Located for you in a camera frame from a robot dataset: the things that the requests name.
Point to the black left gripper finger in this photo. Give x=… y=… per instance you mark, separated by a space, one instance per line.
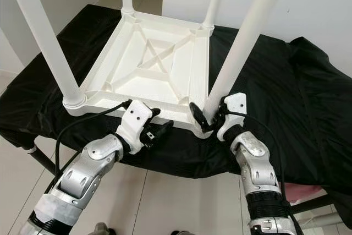
x=154 y=113
x=165 y=130

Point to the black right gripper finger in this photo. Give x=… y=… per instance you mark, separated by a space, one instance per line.
x=199 y=118

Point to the white plastic table top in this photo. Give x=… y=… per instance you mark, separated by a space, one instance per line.
x=143 y=78

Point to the grey robot right foot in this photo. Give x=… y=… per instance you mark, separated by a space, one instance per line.
x=180 y=233

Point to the grey robot foot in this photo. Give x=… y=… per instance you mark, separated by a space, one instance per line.
x=102 y=229
x=180 y=233

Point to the grey robot left foot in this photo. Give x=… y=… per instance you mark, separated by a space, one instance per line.
x=102 y=229

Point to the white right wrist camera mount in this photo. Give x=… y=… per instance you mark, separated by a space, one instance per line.
x=234 y=111

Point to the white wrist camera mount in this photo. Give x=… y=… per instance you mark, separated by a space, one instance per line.
x=234 y=111
x=135 y=119

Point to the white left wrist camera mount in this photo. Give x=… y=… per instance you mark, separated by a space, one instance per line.
x=135 y=119

